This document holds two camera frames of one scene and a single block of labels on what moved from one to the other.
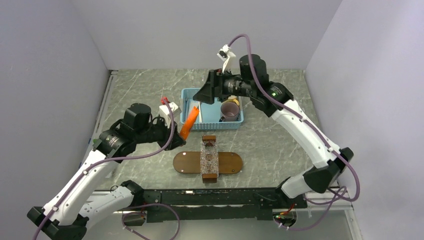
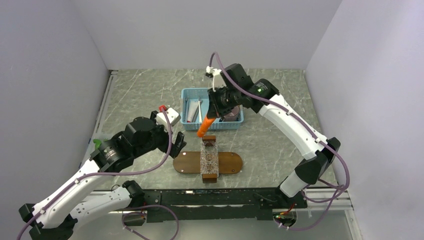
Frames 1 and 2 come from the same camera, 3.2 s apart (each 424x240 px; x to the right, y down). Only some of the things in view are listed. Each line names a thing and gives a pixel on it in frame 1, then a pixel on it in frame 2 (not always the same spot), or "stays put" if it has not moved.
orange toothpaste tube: [189, 122] → [204, 126]
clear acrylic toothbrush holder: [209, 159] stays put
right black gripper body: [229, 85] → [225, 99]
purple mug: [230, 111] stays put
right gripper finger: [208, 93] → [213, 111]
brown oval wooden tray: [190, 162] stays put
